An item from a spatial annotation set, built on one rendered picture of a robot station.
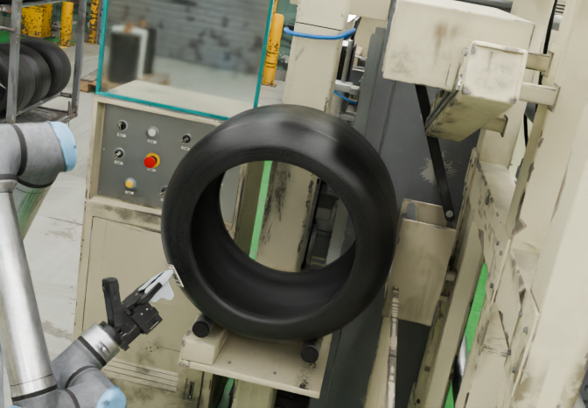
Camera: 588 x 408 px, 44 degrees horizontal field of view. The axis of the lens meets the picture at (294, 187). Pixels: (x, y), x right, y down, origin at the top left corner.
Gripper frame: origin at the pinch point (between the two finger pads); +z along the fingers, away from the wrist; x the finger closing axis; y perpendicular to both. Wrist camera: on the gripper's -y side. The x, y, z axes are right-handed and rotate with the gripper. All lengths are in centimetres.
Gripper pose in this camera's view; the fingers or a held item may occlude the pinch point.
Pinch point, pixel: (166, 271)
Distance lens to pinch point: 181.9
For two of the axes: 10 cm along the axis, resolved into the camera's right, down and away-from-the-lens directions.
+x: 5.1, 0.1, -8.6
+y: 5.3, 7.8, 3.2
